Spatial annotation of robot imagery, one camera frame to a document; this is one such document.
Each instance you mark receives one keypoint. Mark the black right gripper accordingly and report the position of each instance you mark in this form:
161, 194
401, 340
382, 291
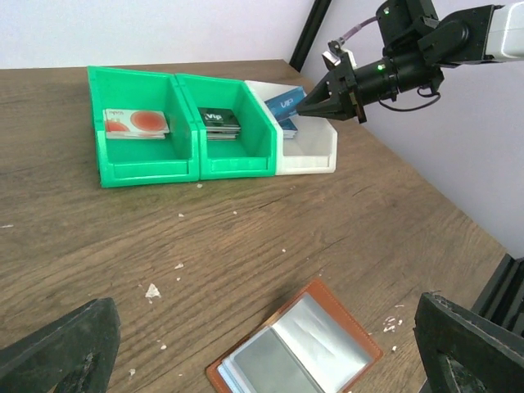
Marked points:
344, 91

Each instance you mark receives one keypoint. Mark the black VIP card stack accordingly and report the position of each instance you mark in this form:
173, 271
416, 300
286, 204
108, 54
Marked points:
220, 123

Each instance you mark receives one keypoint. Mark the blue card stack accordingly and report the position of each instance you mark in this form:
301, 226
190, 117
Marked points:
289, 129

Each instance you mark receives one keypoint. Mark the white plastic bin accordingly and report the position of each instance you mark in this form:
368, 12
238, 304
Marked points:
310, 148

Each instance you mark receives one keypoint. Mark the red white card stack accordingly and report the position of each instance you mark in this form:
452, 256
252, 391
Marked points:
135, 124

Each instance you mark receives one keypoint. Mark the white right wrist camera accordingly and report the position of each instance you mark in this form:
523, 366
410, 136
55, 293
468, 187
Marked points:
336, 53

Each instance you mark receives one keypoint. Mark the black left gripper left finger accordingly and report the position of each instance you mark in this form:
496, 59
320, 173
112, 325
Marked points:
75, 353

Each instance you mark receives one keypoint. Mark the left green plastic bin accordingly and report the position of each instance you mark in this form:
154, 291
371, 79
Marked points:
132, 162

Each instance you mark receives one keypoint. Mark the middle green plastic bin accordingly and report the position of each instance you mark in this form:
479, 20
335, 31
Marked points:
236, 139

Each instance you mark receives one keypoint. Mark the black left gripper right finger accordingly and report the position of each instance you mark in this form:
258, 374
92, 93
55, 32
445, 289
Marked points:
463, 352

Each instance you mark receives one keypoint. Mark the green plastic bin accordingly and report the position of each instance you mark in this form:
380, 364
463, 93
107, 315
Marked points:
132, 162
236, 139

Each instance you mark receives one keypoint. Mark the brown leather card holder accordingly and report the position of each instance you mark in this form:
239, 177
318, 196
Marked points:
311, 344

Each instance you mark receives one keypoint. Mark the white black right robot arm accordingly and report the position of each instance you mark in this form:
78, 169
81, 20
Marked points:
417, 46

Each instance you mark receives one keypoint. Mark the blue VIP card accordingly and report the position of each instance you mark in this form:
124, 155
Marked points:
283, 106

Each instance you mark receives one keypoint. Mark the black right back frame post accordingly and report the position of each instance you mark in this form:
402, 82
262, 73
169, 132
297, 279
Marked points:
309, 33

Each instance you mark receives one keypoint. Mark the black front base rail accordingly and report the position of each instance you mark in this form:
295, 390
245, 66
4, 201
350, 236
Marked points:
501, 300

